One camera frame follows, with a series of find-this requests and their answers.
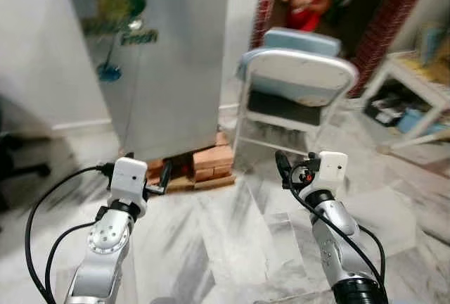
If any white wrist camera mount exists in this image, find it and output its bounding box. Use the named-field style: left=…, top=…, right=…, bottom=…
left=108, top=156, right=149, bottom=218
left=308, top=151, right=349, bottom=196

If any silver fridge door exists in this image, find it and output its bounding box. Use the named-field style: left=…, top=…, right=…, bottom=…
left=66, top=0, right=231, bottom=163

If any silver mini fridge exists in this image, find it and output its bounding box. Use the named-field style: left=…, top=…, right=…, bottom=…
left=61, top=0, right=233, bottom=163

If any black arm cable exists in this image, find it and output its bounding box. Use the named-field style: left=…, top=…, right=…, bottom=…
left=284, top=163, right=387, bottom=292
left=25, top=164, right=115, bottom=304

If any white shelf table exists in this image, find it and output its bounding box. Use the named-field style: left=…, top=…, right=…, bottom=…
left=361, top=49, right=450, bottom=156

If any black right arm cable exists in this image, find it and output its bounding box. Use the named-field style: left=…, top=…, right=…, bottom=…
left=284, top=163, right=387, bottom=292

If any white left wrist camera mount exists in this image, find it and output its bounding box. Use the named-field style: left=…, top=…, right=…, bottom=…
left=108, top=156, right=149, bottom=218

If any small blue box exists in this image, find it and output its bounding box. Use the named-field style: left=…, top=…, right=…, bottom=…
left=396, top=107, right=424, bottom=134

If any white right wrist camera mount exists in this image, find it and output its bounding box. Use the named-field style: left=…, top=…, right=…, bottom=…
left=308, top=151, right=349, bottom=196

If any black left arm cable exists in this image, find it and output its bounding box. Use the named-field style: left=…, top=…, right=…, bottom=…
left=25, top=164, right=115, bottom=304

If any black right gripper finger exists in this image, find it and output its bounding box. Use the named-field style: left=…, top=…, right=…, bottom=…
left=274, top=150, right=294, bottom=189

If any red brick stack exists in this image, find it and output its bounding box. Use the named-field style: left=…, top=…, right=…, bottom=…
left=146, top=132, right=237, bottom=192

